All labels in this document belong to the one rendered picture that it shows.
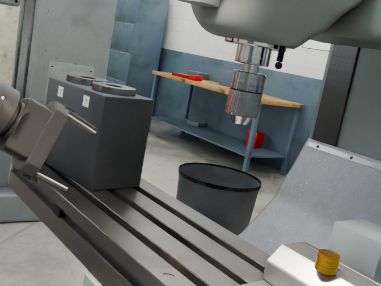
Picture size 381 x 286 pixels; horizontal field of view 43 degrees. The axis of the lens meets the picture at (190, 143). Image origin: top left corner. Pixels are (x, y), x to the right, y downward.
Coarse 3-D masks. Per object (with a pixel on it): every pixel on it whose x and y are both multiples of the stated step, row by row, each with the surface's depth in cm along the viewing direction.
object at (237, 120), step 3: (231, 117) 69; (234, 117) 68; (237, 117) 68; (240, 117) 68; (243, 117) 68; (246, 117) 68; (231, 120) 69; (234, 120) 68; (237, 120) 68; (240, 120) 68; (243, 120) 68; (246, 120) 68; (249, 120) 68; (237, 123) 68; (240, 123) 68; (243, 123) 68; (246, 123) 68
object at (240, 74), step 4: (232, 72) 68; (236, 72) 67; (240, 72) 66; (244, 72) 66; (248, 72) 66; (232, 76) 68; (236, 76) 67; (240, 76) 66; (244, 76) 66; (248, 76) 66; (252, 76) 66; (256, 76) 66; (260, 76) 66; (264, 76) 67; (252, 80) 66; (256, 80) 66; (260, 80) 66; (264, 80) 67
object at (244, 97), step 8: (232, 80) 67; (240, 80) 66; (248, 80) 66; (232, 88) 67; (240, 88) 66; (248, 88) 66; (256, 88) 66; (232, 96) 67; (240, 96) 66; (248, 96) 66; (256, 96) 67; (232, 104) 67; (240, 104) 67; (248, 104) 66; (256, 104) 67; (232, 112) 67; (240, 112) 67; (248, 112) 67; (256, 112) 68
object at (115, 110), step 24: (48, 96) 106; (72, 96) 99; (96, 96) 93; (120, 96) 94; (96, 120) 93; (120, 120) 95; (144, 120) 99; (72, 144) 99; (96, 144) 93; (120, 144) 96; (144, 144) 100; (72, 168) 99; (96, 168) 94; (120, 168) 98
